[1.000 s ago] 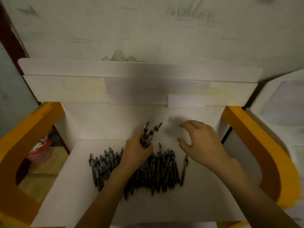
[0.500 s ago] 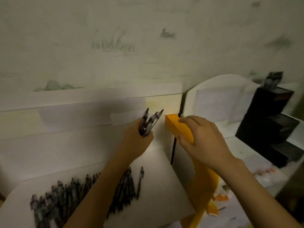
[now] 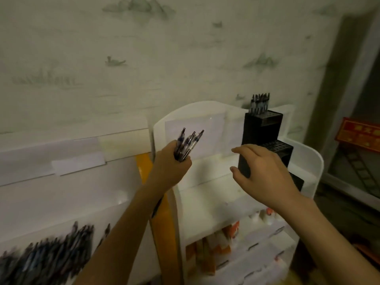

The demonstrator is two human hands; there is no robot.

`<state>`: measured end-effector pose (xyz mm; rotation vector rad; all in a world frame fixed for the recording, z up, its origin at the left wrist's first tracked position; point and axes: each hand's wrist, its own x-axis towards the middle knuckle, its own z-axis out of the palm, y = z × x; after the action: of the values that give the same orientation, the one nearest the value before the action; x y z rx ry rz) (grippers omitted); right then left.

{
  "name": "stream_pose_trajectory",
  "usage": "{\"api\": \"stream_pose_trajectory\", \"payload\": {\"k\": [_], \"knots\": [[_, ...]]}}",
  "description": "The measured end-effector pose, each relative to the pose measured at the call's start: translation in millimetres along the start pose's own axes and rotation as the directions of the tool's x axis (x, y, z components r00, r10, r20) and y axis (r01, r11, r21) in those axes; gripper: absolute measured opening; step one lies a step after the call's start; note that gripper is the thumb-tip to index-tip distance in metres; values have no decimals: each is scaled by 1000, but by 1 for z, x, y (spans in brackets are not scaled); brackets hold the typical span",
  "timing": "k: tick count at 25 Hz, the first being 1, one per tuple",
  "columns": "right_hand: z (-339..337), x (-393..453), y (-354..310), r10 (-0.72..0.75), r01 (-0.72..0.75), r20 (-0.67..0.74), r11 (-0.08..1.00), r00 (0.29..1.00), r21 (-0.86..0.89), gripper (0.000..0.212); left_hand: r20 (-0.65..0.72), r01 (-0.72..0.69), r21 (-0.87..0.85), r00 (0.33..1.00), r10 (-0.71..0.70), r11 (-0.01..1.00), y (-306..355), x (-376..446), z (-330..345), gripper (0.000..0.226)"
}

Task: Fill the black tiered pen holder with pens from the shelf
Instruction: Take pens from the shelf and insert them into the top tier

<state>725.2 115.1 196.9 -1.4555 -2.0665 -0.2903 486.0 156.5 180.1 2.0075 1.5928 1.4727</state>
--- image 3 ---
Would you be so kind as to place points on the person's right hand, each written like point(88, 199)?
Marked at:
point(267, 181)

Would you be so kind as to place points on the large white paper sheet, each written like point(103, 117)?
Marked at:
point(29, 157)

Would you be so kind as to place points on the small white paper strip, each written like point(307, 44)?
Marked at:
point(78, 164)

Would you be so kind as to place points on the bunch of black pens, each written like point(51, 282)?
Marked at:
point(187, 145)

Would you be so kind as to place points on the person's right forearm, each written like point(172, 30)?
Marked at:
point(326, 243)

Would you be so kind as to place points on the black gel pen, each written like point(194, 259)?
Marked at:
point(107, 231)

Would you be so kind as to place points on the person's left hand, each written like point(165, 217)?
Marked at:
point(169, 169)

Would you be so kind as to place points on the small white bottle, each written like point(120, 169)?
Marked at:
point(255, 217)
point(268, 218)

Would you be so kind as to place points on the black tiered pen holder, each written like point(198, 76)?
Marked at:
point(261, 127)

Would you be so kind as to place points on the pile of black pens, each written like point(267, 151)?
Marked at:
point(44, 258)

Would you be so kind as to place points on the red sign plate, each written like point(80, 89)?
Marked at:
point(356, 135)

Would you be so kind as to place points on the white curved-back shelf unit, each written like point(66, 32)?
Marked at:
point(207, 204)

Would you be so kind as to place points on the grey door frame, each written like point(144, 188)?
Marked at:
point(354, 86)

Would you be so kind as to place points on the person's left forearm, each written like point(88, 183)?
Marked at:
point(118, 249)

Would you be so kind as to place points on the row of black pens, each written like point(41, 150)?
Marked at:
point(258, 103)

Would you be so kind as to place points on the dark glass cabinet door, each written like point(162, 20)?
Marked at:
point(365, 169)

